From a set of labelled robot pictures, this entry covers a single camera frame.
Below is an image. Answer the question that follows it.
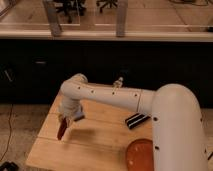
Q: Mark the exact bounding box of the blue cloth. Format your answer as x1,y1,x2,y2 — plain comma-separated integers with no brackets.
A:
74,112,85,122

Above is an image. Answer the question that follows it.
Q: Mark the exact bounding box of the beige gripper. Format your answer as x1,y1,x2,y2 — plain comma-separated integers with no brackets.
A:
57,97,83,140

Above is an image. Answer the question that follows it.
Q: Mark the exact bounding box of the black office chair right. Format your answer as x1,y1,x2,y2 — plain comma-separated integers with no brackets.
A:
96,0,118,13

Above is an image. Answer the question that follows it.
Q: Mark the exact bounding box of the grey metal post right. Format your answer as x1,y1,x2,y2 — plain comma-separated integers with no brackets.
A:
116,0,128,37

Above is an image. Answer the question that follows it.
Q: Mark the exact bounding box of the small clear bottle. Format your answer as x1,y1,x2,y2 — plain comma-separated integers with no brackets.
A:
113,77,123,88

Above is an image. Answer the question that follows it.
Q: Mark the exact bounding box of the black office chair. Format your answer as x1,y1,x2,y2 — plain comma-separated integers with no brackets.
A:
53,0,86,23
96,0,118,13

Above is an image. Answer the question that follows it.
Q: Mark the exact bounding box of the orange round plate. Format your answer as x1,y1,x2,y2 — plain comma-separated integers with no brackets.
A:
125,139,154,171

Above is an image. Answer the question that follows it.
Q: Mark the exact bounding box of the black office chair left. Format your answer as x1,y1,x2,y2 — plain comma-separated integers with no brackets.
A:
53,0,86,23

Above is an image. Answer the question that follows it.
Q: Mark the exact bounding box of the grey metal post left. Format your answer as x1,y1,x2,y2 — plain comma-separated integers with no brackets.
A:
43,0,62,37

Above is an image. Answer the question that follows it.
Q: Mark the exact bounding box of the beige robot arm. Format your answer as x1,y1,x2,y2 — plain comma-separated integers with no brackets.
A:
57,74,208,171

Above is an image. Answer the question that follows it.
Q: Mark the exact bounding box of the black device on floor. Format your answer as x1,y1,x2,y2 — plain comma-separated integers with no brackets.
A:
0,162,19,171

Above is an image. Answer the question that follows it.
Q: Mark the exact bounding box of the grey metal post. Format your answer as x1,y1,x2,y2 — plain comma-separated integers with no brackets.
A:
116,0,128,37
43,0,62,37

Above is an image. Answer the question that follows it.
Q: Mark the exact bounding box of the black floor cable left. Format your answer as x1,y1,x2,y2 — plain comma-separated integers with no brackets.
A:
0,103,14,163

